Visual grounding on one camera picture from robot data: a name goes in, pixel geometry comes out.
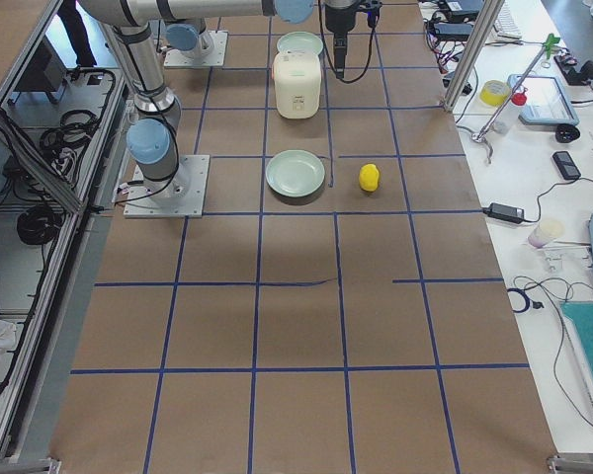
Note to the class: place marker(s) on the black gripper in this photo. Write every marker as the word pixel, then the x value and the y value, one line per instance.
pixel 338 20

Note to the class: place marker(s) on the metal rod with green clip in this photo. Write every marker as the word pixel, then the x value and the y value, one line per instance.
pixel 547 48

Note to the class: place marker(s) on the near pale green plate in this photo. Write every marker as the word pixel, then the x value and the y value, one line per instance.
pixel 295 173

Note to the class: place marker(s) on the yellow tape roll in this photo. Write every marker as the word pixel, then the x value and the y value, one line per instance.
pixel 494 93

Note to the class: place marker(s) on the blue teach pendant tablet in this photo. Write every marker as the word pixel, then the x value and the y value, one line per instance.
pixel 547 104

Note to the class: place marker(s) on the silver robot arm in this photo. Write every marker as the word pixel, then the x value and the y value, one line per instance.
pixel 128 22
pixel 189 48

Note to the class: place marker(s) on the black smartphone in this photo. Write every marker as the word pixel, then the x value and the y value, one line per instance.
pixel 565 165

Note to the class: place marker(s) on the cream white rice cooker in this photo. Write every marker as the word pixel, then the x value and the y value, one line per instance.
pixel 297 80

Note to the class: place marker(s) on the red capped squeeze bottle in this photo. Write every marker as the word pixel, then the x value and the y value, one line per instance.
pixel 510 113

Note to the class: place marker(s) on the pale green plate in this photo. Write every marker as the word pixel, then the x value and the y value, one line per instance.
pixel 295 173
pixel 301 41

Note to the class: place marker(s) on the aluminium frame post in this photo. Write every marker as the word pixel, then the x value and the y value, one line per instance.
pixel 476 41

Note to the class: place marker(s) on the aluminium side frame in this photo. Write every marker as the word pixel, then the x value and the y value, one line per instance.
pixel 58 130

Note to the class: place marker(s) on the clear plastic cup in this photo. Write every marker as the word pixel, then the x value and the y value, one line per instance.
pixel 547 230

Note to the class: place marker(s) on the black power adapter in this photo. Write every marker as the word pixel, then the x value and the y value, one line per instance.
pixel 504 212

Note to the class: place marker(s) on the yellow lemon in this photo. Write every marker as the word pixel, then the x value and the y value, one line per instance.
pixel 369 177

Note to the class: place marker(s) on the far pale green plate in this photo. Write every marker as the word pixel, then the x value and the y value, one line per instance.
pixel 301 41

